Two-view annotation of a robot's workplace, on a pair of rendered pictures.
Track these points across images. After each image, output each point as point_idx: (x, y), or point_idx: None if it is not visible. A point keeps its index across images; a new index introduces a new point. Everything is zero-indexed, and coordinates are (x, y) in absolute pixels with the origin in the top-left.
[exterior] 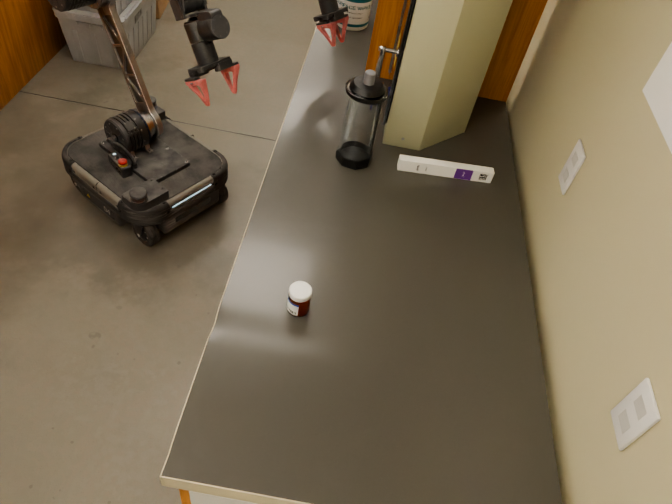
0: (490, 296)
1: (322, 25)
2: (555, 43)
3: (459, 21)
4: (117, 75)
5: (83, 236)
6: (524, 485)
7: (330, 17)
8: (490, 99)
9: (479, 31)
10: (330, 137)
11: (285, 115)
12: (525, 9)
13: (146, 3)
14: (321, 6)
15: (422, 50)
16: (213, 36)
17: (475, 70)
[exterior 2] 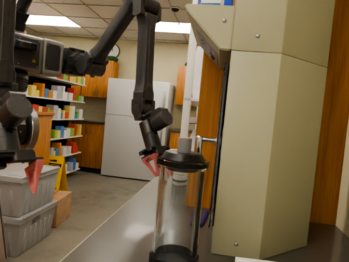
0: None
1: (146, 157)
2: None
3: (279, 89)
4: (7, 261)
5: None
6: None
7: (153, 149)
8: (319, 223)
9: (300, 112)
10: (145, 246)
11: (97, 228)
12: (330, 130)
13: (45, 213)
14: (146, 143)
15: (243, 126)
16: (9, 114)
17: (304, 161)
